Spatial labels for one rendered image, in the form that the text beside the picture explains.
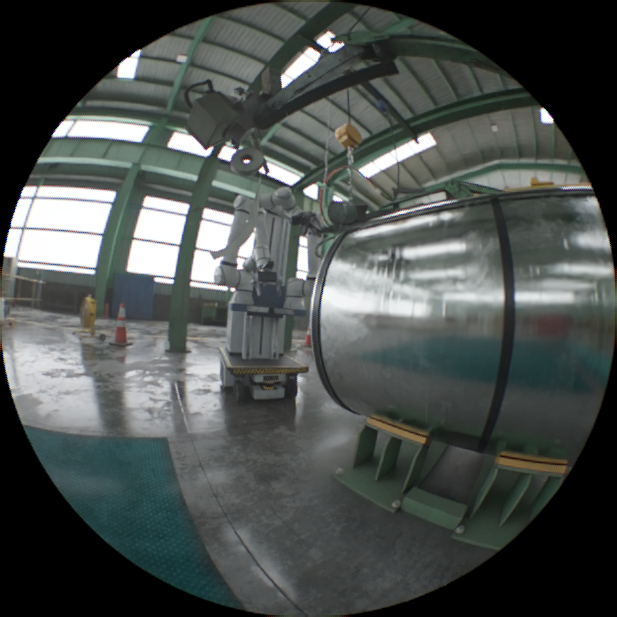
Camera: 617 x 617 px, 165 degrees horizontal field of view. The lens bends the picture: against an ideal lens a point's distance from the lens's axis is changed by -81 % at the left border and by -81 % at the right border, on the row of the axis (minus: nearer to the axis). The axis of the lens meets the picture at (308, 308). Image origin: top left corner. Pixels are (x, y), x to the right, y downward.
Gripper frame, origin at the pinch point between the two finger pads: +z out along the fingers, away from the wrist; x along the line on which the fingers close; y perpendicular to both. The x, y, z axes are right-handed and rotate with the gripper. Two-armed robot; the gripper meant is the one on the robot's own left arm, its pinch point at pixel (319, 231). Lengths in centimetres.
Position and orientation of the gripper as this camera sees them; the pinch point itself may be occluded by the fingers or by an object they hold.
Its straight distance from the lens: 122.0
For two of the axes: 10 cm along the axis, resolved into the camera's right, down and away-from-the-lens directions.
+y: 7.8, -3.4, 5.3
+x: -2.1, 6.5, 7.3
